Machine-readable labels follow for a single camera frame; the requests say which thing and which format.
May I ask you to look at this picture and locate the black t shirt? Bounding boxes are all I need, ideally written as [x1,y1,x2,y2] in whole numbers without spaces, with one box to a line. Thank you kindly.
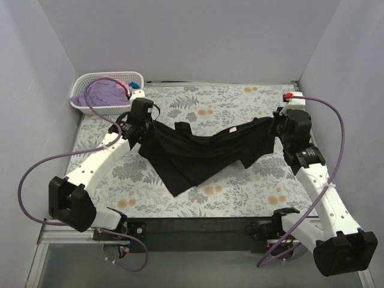
[139,117,275,196]

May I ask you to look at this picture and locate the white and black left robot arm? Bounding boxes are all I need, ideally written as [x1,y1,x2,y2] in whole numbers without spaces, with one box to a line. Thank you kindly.
[49,98,154,240]

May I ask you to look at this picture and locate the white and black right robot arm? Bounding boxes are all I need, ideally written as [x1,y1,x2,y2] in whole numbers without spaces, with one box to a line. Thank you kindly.
[270,107,378,277]

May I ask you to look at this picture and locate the white plastic laundry basket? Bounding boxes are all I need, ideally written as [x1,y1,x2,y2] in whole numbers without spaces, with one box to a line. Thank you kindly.
[70,71,145,115]

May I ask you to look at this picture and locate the blue garment in basket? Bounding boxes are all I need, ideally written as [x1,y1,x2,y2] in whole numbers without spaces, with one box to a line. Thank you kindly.
[128,82,140,89]

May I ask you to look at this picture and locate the pink garment in basket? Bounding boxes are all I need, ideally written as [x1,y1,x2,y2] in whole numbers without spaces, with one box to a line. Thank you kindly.
[115,79,132,91]

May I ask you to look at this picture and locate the purple t shirt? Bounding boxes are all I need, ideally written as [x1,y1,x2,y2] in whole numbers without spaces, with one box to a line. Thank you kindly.
[88,77,133,107]

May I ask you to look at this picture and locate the floral patterned table mat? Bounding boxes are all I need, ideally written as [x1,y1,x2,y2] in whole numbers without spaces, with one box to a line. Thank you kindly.
[49,91,326,231]

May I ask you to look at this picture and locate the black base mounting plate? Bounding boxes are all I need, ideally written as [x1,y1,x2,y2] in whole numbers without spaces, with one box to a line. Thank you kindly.
[92,218,301,254]

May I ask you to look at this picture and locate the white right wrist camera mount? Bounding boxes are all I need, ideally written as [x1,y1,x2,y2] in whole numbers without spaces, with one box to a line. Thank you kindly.
[281,91,306,114]

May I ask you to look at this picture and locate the aluminium frame rail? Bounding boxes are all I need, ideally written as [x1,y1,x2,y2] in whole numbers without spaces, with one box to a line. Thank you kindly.
[38,218,100,244]

